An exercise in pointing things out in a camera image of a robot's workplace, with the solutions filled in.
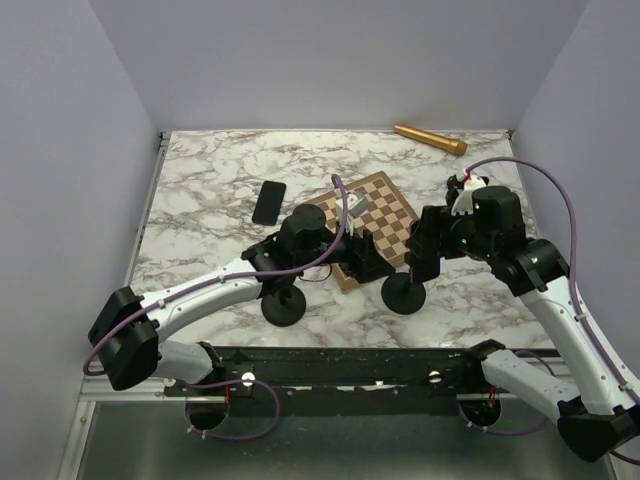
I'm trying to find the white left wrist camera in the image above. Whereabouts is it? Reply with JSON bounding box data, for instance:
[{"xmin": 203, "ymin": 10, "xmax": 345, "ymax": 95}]
[{"xmin": 336, "ymin": 191, "xmax": 369, "ymax": 236}]

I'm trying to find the black phone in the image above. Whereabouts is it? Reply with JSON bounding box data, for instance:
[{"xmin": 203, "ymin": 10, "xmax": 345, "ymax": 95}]
[{"xmin": 252, "ymin": 181, "xmax": 286, "ymax": 226}]

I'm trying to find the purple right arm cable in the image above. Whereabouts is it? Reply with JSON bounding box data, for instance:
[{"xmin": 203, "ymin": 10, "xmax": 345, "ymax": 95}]
[{"xmin": 462, "ymin": 157, "xmax": 640, "ymax": 466}]

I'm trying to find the black mounting base plate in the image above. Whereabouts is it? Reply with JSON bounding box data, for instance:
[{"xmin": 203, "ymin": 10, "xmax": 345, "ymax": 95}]
[{"xmin": 99, "ymin": 342, "xmax": 521, "ymax": 416}]

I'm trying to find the wooden chessboard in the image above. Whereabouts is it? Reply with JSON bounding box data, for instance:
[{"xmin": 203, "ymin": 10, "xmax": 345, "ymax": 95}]
[{"xmin": 302, "ymin": 171, "xmax": 418, "ymax": 294}]

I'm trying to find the gold microphone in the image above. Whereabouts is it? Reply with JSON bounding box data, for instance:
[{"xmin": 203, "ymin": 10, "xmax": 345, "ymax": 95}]
[{"xmin": 394, "ymin": 124, "xmax": 468, "ymax": 156}]

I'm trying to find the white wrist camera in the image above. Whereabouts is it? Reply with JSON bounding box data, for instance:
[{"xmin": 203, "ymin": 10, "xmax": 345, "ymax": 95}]
[
  {"xmin": 336, "ymin": 191, "xmax": 369, "ymax": 236},
  {"xmin": 445, "ymin": 173, "xmax": 489, "ymax": 216}
]

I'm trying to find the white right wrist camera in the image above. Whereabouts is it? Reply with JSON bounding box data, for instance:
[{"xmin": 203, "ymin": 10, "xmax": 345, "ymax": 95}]
[{"xmin": 445, "ymin": 173, "xmax": 489, "ymax": 216}]

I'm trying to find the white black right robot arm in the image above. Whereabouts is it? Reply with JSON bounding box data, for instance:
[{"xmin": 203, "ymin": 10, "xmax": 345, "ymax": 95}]
[{"xmin": 406, "ymin": 186, "xmax": 639, "ymax": 462}]

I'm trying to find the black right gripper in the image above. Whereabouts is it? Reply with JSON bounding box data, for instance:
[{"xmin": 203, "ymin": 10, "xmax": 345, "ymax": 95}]
[{"xmin": 406, "ymin": 203, "xmax": 497, "ymax": 261}]

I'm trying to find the aluminium rail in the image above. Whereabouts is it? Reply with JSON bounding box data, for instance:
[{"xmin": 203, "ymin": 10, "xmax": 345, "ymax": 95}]
[{"xmin": 81, "ymin": 348, "xmax": 508, "ymax": 421}]

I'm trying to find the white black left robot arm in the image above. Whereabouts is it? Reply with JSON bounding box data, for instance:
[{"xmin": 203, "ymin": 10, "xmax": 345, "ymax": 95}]
[{"xmin": 88, "ymin": 204, "xmax": 395, "ymax": 395}]

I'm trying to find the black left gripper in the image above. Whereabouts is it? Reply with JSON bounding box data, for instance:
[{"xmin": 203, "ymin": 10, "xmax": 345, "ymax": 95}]
[{"xmin": 295, "ymin": 214, "xmax": 396, "ymax": 284}]

